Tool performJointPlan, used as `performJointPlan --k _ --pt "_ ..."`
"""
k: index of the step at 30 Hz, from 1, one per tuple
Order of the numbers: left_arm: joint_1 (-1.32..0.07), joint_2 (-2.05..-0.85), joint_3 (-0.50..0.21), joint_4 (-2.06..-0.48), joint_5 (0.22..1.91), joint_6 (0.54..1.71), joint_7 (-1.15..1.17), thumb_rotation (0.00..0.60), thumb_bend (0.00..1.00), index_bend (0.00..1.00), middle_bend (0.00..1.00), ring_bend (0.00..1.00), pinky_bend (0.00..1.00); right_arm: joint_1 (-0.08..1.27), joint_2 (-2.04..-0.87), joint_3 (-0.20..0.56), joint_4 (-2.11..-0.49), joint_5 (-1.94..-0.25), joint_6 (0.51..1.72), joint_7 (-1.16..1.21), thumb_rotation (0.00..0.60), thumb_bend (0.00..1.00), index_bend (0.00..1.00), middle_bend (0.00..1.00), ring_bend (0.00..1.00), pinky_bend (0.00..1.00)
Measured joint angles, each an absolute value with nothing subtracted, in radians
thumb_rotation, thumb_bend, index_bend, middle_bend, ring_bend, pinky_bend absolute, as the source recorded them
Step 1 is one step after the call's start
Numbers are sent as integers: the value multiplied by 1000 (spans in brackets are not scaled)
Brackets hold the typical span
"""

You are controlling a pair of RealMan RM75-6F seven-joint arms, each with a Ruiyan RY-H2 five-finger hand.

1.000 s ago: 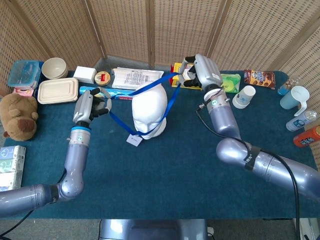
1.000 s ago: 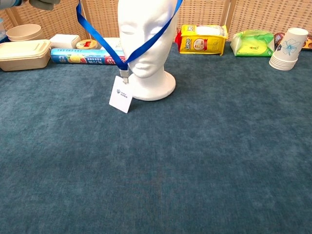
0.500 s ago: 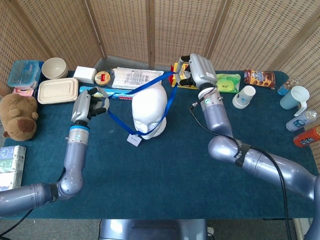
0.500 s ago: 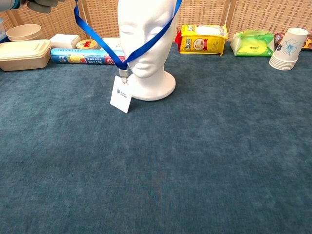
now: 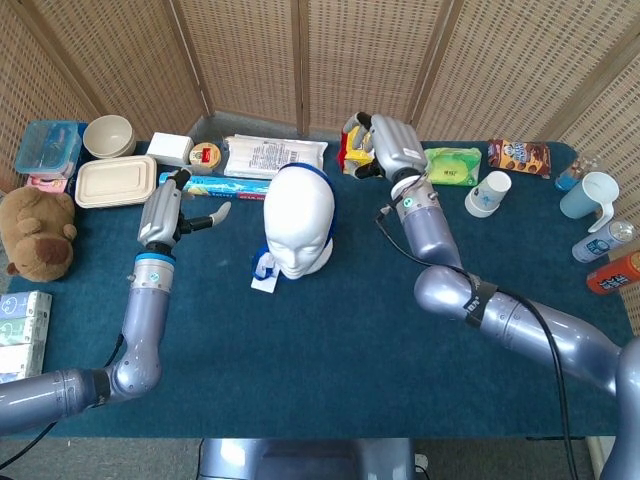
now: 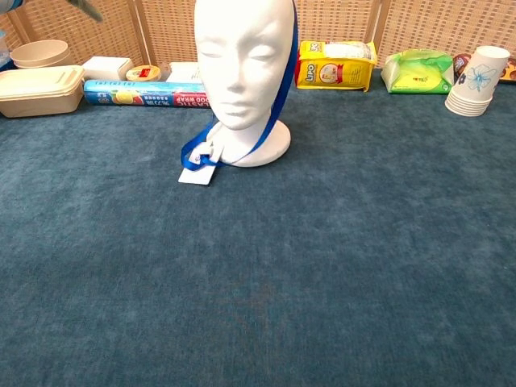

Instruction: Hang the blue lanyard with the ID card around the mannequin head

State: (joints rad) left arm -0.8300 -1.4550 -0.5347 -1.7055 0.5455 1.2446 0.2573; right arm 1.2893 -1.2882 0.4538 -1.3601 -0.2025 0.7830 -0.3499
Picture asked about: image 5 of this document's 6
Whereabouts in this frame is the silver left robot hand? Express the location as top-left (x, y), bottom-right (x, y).
top-left (138, 168), bottom-right (233, 249)

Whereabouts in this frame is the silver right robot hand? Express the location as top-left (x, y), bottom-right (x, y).
top-left (342, 112), bottom-right (429, 180)

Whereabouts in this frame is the blue lanyard strap with clip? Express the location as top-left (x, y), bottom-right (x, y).
top-left (252, 162), bottom-right (336, 281)

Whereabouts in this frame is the white ID badge card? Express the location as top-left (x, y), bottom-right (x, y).
top-left (250, 252), bottom-right (280, 294)

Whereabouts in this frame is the beige lidded lunch box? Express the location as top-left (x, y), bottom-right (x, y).
top-left (74, 154), bottom-right (159, 209)

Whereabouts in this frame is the yellow snack bag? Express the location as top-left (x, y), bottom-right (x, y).
top-left (335, 124), bottom-right (381, 176)

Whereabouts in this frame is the green tissue pack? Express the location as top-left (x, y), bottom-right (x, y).
top-left (423, 146), bottom-right (483, 187)

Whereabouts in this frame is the small white cardboard box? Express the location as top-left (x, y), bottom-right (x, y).
top-left (146, 131), bottom-right (195, 168)

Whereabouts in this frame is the blue plastic wrap box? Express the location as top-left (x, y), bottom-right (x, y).
top-left (158, 172), bottom-right (271, 203)

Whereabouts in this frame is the round tin with red label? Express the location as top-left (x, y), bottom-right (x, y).
top-left (188, 141), bottom-right (224, 171)

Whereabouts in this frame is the beige paper bowl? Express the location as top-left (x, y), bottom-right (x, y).
top-left (82, 114), bottom-right (137, 160)

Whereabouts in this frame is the stack of white paper cups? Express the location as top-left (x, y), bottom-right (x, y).
top-left (464, 170), bottom-right (513, 220)

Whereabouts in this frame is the pink box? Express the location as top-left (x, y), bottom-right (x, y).
top-left (24, 172), bottom-right (71, 195)

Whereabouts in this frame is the brown cookie bag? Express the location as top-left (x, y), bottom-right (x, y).
top-left (487, 138), bottom-right (552, 180)

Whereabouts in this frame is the white foam mannequin head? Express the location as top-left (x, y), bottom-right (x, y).
top-left (263, 167), bottom-right (336, 280)

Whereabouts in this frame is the clear packet with white label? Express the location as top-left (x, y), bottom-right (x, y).
top-left (222, 133), bottom-right (330, 180)

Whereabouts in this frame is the brown plush toy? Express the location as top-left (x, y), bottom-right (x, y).
top-left (0, 187), bottom-right (79, 283)

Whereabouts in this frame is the wicker folding screen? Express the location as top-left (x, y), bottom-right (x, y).
top-left (0, 0), bottom-right (640, 351)

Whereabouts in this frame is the blue lidded plastic container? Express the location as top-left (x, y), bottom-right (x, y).
top-left (13, 120), bottom-right (83, 176)

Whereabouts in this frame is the clear bottle with blue label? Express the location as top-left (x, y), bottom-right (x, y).
top-left (554, 149), bottom-right (601, 194)

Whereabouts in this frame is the pocket tissue multipack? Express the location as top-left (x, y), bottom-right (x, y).
top-left (0, 289), bottom-right (53, 386)

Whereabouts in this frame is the light blue plastic mug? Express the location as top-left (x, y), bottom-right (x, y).
top-left (558, 171), bottom-right (621, 234)

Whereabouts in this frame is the teal table cloth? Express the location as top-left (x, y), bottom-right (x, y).
top-left (7, 139), bottom-right (639, 441)

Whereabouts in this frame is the clear water bottle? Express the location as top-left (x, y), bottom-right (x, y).
top-left (571, 219), bottom-right (634, 264)

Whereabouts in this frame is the orange drink bottle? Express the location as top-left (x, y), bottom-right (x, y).
top-left (585, 250), bottom-right (640, 296)

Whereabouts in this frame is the grey robot torso base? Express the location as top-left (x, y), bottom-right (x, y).
top-left (197, 437), bottom-right (419, 480)

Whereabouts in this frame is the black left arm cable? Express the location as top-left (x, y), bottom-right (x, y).
top-left (0, 333), bottom-right (125, 466)

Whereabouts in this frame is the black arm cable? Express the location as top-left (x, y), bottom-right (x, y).
top-left (0, 333), bottom-right (125, 466)
top-left (375, 204), bottom-right (581, 480)

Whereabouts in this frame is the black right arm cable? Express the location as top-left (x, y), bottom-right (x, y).
top-left (375, 204), bottom-right (581, 480)

